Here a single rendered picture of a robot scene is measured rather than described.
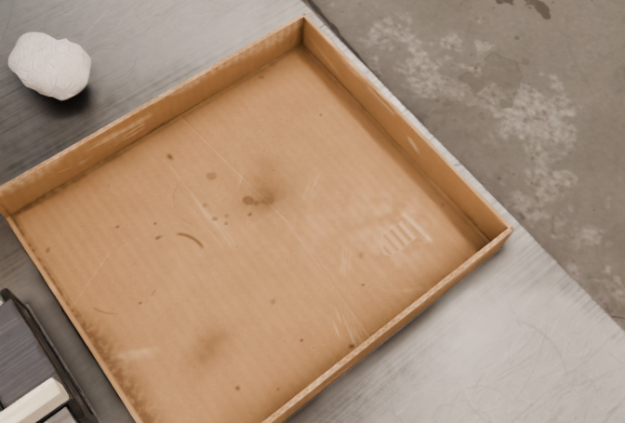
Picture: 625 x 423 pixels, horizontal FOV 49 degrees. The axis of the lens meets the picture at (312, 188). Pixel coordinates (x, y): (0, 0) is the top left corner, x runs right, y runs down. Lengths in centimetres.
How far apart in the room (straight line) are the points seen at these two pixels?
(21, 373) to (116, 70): 28
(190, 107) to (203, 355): 21
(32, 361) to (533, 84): 146
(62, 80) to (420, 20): 130
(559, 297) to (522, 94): 119
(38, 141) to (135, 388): 23
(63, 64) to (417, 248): 33
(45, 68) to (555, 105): 133
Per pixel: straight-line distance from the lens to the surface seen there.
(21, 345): 50
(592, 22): 194
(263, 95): 61
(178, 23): 67
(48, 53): 63
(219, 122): 60
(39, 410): 45
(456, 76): 172
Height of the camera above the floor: 134
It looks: 63 degrees down
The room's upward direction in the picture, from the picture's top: 6 degrees clockwise
